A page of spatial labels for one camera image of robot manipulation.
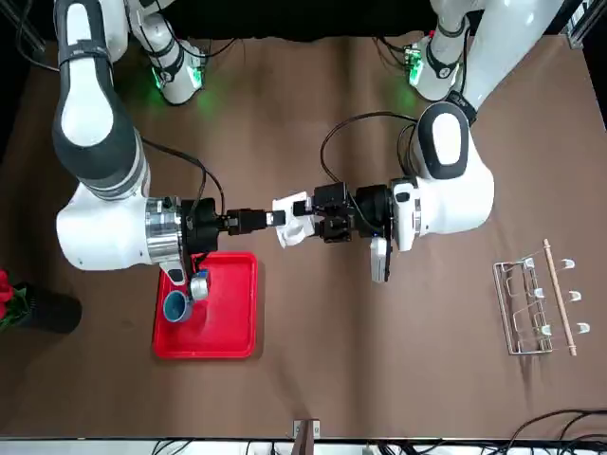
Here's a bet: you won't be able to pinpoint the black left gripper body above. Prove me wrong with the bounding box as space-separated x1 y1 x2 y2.
353 183 395 239

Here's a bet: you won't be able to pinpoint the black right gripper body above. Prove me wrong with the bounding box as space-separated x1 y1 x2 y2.
178 196 230 258

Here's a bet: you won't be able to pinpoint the white cup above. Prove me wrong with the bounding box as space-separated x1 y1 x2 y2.
270 190 318 249

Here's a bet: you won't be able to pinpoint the blue cup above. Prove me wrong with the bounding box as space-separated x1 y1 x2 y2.
162 290 195 325

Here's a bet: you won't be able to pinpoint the red plastic tray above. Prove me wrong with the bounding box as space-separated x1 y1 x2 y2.
151 250 260 360

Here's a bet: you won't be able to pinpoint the black cylindrical vase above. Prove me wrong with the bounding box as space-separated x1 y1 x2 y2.
12 282 83 336

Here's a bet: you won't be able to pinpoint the red artificial flowers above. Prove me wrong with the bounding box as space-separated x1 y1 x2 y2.
0 268 33 333

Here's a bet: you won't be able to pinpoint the black left wrist camera bracket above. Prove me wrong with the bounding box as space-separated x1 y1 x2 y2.
381 230 396 283

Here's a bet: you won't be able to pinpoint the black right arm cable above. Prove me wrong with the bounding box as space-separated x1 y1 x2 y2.
139 136 227 212

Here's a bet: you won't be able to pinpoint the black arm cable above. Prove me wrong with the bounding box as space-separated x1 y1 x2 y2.
320 111 431 191
139 136 227 212

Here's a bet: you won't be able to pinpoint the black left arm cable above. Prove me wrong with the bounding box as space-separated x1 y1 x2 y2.
320 111 431 191

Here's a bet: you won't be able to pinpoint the aluminium frame post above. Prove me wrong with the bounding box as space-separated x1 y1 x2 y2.
562 0 597 49
292 417 322 455

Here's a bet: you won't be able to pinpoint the white wire cup rack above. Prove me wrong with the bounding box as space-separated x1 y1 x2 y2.
492 238 592 356

